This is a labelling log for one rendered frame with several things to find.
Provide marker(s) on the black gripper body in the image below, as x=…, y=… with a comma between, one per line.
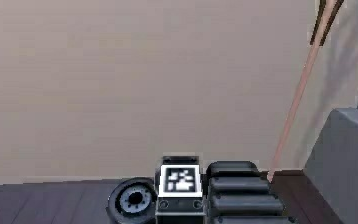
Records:
x=133, y=200

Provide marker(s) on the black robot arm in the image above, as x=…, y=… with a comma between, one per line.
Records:
x=240, y=193

